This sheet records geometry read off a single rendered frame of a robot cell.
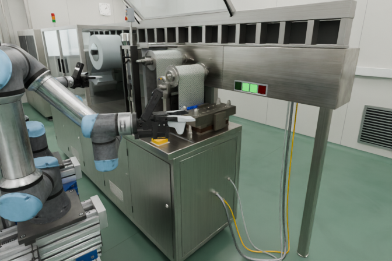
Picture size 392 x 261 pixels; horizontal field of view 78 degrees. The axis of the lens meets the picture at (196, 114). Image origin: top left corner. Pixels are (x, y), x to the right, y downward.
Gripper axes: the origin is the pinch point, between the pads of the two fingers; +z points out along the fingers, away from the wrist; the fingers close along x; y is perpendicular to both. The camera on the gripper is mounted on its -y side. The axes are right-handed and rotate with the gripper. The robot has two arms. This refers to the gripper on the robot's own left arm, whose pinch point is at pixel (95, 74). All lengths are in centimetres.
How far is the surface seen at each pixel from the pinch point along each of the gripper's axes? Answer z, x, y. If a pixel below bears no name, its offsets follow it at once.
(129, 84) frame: 8.9, 24.8, 3.6
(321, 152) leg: 32, 157, 20
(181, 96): 12, 67, 2
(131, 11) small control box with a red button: 30, 5, -46
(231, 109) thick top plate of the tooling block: 32, 96, 9
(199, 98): 27, 73, 6
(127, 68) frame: 11.7, 19.7, -7.1
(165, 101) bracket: 7, 58, 7
